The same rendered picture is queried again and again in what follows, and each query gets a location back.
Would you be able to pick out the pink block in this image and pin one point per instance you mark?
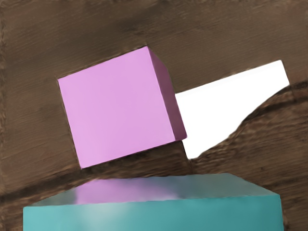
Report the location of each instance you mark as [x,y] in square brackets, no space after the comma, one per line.
[115,106]

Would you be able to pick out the white block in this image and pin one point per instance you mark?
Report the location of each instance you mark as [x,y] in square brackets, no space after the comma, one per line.
[216,110]

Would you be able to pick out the teal block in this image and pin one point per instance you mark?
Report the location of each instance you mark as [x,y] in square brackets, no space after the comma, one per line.
[154,211]

